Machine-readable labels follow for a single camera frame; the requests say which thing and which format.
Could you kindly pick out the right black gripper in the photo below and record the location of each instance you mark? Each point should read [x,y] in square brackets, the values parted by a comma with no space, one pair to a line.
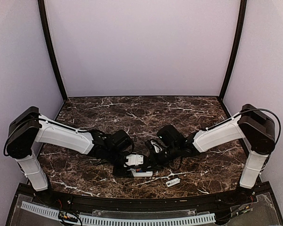
[155,164]

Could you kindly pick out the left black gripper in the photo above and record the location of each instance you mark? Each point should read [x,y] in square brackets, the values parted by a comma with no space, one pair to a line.
[122,173]

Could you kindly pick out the white remote control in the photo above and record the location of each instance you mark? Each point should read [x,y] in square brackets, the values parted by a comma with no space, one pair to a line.
[143,174]

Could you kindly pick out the white battery cover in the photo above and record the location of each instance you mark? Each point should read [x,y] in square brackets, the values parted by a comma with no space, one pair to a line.
[173,182]

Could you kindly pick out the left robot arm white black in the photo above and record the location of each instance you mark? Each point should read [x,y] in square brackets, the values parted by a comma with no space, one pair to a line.
[32,128]

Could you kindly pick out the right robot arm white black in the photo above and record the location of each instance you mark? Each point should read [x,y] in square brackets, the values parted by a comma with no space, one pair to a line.
[249,123]

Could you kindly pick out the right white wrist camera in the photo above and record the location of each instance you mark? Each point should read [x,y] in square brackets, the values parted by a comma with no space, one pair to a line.
[154,146]

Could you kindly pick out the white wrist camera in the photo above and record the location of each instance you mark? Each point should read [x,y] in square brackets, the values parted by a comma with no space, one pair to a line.
[134,160]
[154,146]

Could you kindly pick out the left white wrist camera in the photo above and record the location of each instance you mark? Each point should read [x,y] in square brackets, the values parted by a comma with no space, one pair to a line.
[134,160]

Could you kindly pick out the white slotted cable duct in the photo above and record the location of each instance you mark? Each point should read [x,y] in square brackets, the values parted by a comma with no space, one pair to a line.
[87,220]

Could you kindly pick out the black front rail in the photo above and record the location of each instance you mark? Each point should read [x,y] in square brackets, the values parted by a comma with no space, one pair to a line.
[218,202]

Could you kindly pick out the right black frame post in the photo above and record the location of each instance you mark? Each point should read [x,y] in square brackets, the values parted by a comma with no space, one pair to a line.
[234,50]

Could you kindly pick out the black frame post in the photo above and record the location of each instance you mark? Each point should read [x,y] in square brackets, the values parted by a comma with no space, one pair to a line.
[234,50]
[50,49]

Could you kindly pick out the left black frame post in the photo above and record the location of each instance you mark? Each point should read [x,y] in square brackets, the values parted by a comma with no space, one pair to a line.
[50,49]

